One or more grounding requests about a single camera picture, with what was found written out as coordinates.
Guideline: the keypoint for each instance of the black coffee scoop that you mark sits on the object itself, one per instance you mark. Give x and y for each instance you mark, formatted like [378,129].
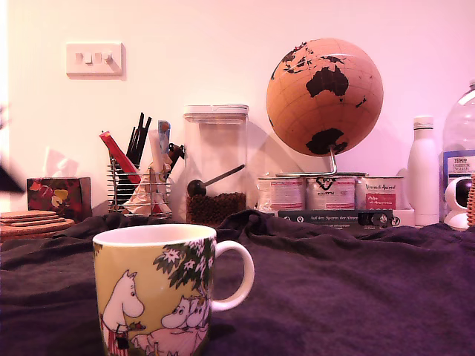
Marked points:
[196,188]

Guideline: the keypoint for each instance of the coffee beans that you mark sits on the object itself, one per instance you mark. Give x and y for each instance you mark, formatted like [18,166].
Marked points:
[219,207]

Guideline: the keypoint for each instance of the square cork coaster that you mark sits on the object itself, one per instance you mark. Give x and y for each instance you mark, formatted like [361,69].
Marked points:
[26,213]
[41,221]

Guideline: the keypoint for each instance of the white tissue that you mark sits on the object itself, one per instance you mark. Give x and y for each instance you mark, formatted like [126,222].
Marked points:
[56,163]

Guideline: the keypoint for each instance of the round cork trivet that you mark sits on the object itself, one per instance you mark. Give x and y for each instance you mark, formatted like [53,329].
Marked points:
[37,231]

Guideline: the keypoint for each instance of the floral tissue box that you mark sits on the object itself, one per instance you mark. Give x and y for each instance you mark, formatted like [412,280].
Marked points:
[71,198]

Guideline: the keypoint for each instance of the red packet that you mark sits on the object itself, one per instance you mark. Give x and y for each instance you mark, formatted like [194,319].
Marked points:
[119,155]

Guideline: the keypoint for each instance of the black chopstick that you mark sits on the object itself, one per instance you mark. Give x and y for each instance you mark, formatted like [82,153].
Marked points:
[131,142]
[138,137]
[144,135]

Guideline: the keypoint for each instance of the crumpled white paper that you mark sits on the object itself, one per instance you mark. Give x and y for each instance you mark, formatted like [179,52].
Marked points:
[143,193]

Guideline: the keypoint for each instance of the white paper sachet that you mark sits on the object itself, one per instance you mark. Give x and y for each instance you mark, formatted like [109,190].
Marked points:
[156,148]

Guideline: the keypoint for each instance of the blue and orange packet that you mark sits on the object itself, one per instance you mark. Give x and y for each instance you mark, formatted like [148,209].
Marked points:
[164,135]

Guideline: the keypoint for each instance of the cartoon print ceramic mug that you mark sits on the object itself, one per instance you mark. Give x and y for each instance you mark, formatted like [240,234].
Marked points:
[149,282]

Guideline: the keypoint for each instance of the clear jar with white lid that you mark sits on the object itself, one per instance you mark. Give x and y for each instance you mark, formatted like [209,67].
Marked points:
[216,148]

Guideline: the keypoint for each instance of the tin with pink label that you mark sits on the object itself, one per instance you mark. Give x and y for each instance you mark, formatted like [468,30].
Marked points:
[282,193]

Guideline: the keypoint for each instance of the dark green book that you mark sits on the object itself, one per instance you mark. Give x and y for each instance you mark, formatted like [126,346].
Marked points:
[320,219]

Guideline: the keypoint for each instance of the cork globe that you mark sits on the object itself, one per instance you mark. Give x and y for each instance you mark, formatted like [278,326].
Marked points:
[323,118]

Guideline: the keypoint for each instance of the tin with black logo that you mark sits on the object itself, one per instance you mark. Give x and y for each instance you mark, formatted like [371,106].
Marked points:
[331,194]

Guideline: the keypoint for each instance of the metal globe stand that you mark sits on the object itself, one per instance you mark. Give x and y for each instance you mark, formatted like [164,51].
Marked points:
[333,163]

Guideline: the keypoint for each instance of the dark blue cloth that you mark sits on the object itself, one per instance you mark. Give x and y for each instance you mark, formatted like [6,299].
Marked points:
[334,289]

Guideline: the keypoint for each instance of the tin with script lettering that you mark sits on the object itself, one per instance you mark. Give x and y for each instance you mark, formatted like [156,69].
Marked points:
[381,193]

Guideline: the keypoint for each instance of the white metal bottle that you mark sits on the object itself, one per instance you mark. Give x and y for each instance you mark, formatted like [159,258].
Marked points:
[424,167]

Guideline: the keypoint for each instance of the large clear water bottle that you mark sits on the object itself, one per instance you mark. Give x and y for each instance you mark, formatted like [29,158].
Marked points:
[461,122]

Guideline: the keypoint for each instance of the wicker basket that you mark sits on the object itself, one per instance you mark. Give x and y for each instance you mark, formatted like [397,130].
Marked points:
[472,200]

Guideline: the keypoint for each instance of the white wall switch plate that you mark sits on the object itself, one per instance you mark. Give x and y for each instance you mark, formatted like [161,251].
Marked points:
[95,68]

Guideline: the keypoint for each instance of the small white round camera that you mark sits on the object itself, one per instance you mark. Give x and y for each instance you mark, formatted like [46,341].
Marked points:
[455,193]

